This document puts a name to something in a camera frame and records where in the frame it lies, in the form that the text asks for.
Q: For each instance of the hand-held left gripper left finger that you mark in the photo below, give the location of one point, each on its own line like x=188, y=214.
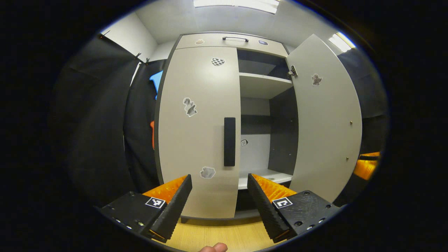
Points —
x=173, y=210

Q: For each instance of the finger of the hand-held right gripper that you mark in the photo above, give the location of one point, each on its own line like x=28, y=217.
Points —
x=371, y=155
x=365, y=169

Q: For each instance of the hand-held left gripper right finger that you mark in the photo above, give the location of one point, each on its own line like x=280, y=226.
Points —
x=266, y=210

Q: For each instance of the beige cabinet door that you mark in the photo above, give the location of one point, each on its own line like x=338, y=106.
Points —
x=196, y=140
x=325, y=133

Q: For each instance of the beige double-door shoe cabinet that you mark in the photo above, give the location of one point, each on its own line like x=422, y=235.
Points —
x=283, y=140

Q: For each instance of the white cabinet bottom board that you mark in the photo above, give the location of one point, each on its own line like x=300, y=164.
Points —
x=259, y=176

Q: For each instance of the metal door hinge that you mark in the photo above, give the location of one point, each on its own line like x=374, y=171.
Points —
x=292, y=71

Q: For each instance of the white cabinet shelf board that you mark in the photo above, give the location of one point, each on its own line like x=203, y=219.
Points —
x=259, y=84

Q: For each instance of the beige cabinet drawer front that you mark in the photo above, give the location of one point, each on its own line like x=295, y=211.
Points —
x=210, y=41

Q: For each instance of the black backdrop cloth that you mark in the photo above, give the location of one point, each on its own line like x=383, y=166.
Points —
x=372, y=105
x=101, y=122

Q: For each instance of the small ceiling light panel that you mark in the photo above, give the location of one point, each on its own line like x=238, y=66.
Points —
x=341, y=42

